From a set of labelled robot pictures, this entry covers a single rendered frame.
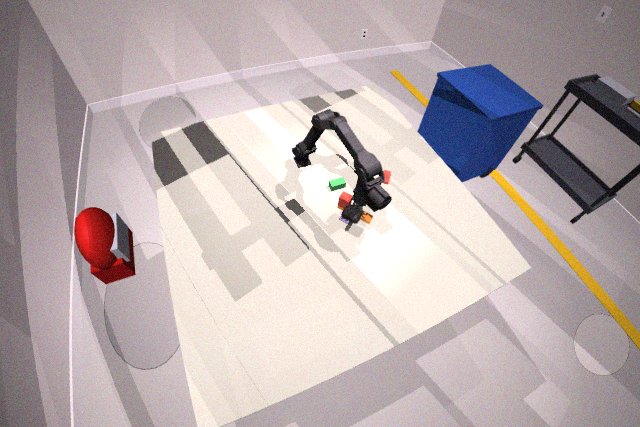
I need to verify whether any green block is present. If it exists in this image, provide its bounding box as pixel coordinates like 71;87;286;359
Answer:
328;177;346;192

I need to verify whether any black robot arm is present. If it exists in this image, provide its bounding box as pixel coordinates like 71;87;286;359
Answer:
291;109;392;212

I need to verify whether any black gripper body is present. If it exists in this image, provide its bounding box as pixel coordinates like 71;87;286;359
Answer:
341;187;368;224

